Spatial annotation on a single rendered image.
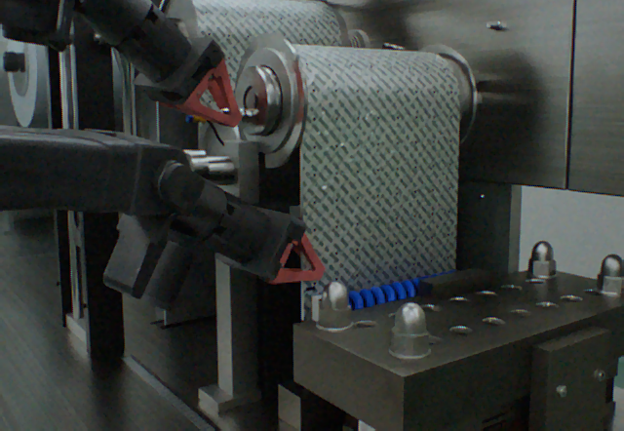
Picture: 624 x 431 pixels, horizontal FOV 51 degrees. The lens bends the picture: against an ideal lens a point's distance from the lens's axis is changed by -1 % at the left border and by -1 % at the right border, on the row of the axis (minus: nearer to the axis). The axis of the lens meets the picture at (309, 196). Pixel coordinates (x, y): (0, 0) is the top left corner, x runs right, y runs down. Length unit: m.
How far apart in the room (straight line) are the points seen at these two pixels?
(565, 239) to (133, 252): 3.25
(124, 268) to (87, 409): 0.28
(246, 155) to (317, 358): 0.24
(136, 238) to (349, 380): 0.23
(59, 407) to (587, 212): 3.09
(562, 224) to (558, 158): 2.85
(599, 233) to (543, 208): 0.34
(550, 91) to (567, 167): 0.10
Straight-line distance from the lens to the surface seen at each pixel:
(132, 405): 0.83
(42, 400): 0.88
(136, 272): 0.58
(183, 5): 0.96
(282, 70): 0.70
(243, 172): 0.74
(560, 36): 0.87
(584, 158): 0.85
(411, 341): 0.58
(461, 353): 0.61
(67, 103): 1.04
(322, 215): 0.71
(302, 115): 0.68
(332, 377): 0.63
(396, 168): 0.77
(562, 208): 3.70
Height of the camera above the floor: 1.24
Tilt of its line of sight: 8 degrees down
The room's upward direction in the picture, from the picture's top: straight up
